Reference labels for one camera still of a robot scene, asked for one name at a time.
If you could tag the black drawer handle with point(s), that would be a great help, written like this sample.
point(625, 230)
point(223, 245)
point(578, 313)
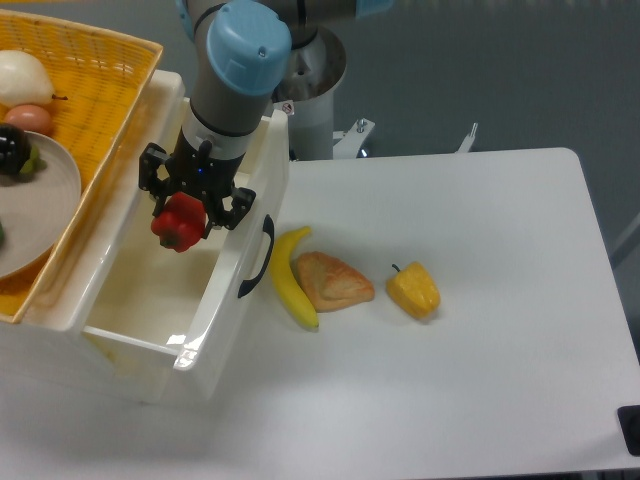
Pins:
point(263, 257)

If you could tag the pink egg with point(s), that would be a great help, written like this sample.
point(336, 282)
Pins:
point(30, 118)

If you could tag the grey round plate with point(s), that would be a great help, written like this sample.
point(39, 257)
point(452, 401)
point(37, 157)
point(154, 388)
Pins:
point(36, 211)

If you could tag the white drawer cabinet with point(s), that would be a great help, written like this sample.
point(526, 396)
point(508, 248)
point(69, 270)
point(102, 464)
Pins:
point(48, 343)

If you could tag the white open upper drawer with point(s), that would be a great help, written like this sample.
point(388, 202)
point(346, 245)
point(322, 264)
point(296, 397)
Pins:
point(156, 300)

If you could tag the dark purple mangosteen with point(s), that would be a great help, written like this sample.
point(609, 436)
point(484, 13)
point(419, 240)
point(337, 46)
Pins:
point(19, 155)

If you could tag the yellow banana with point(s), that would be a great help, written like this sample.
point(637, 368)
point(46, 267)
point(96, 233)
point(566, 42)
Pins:
point(286, 286)

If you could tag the yellow bell pepper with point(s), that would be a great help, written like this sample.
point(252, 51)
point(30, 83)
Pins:
point(413, 289)

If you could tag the white pear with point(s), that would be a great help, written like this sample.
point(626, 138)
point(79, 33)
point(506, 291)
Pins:
point(24, 80)

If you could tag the black object at table edge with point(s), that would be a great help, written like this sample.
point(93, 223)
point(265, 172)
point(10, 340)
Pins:
point(629, 420)

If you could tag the yellow wicker basket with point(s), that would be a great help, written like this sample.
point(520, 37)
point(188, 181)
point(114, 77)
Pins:
point(102, 75)

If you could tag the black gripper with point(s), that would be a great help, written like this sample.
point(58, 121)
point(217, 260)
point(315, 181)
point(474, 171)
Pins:
point(197, 173)

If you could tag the triangular pastry turnover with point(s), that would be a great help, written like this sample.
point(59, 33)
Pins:
point(330, 283)

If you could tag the red bell pepper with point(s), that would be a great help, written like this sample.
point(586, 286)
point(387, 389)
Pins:
point(181, 224)

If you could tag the white bracket behind table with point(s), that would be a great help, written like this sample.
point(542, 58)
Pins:
point(469, 139)

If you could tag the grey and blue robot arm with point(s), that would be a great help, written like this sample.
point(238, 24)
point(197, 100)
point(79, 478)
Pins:
point(253, 57)

